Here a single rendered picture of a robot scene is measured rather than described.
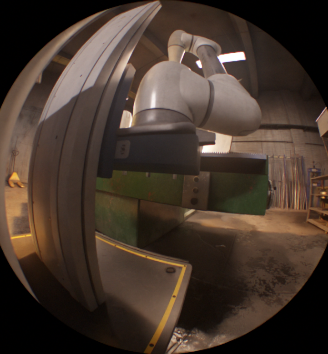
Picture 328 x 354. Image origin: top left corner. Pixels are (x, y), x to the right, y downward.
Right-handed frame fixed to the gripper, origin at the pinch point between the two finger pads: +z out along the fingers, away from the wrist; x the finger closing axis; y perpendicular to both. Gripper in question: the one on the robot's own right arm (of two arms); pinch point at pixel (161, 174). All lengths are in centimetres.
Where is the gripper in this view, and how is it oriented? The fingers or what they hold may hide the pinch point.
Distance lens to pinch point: 60.7
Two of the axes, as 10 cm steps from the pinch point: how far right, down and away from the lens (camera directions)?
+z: -0.9, 9.9, -0.5
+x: 9.5, 0.7, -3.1
